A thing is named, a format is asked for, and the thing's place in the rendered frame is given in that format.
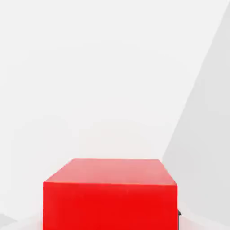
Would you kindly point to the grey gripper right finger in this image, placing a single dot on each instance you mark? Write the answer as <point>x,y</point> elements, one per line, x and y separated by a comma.
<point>179,222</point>

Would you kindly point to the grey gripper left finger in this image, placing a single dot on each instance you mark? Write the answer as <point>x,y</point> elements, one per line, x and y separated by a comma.
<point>36,225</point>

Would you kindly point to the small red cube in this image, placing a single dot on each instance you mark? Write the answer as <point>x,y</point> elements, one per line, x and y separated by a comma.
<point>110,204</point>

